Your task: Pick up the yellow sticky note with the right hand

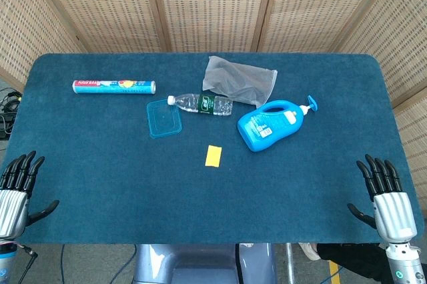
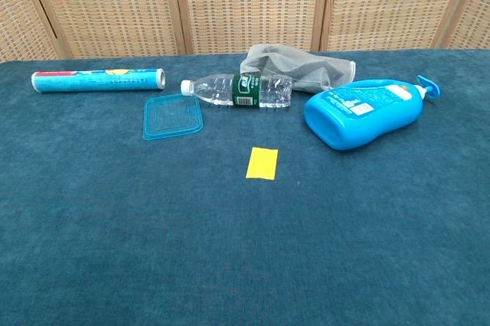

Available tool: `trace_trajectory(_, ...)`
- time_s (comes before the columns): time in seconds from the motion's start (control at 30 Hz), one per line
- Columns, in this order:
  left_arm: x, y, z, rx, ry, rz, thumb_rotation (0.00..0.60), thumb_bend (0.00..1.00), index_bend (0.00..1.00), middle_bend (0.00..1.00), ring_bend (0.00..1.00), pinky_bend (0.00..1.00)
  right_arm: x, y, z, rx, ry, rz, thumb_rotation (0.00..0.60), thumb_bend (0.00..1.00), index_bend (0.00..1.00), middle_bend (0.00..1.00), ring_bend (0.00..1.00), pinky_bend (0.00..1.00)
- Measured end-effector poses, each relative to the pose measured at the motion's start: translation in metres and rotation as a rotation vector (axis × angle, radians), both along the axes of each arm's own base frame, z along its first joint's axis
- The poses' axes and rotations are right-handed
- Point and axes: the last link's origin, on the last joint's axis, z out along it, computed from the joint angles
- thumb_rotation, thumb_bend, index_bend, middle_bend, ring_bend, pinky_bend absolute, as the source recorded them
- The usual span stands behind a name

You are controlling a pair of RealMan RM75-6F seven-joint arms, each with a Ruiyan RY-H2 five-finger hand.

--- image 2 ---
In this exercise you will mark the yellow sticky note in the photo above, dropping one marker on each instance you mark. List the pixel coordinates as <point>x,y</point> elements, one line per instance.
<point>262,163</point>

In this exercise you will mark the grey mesh bag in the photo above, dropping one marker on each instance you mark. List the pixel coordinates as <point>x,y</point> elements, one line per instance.
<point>294,67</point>

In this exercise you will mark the teal table cloth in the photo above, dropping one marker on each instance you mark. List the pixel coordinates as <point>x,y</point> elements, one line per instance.
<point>191,226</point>

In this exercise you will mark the blue pump detergent bottle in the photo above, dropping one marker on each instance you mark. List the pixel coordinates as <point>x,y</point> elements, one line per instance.
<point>356,111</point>

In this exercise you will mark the clear plastic water bottle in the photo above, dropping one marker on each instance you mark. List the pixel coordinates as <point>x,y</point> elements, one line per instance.
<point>245,90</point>

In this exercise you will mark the blue food bag roll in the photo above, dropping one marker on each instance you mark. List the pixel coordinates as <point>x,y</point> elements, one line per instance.
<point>95,80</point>

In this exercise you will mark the woven bamboo folding screen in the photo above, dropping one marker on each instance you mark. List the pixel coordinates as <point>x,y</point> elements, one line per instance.
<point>245,0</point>

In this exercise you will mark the transparent blue container lid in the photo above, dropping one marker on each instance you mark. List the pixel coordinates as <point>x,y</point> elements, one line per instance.
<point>172,116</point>

